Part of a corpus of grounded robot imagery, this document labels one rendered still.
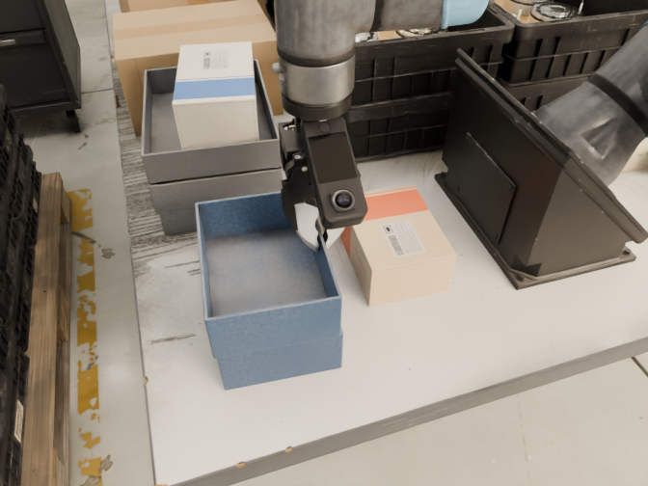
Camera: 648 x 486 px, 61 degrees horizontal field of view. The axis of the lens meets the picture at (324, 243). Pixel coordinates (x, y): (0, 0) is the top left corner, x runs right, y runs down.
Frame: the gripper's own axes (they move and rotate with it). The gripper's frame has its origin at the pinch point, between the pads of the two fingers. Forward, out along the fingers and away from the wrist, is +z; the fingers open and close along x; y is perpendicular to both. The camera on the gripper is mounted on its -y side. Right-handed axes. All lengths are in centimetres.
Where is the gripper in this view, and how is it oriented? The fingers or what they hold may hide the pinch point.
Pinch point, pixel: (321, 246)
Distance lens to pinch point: 67.8
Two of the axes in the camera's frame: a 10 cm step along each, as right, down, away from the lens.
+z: 0.0, 7.2, 6.9
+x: -9.8, 1.5, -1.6
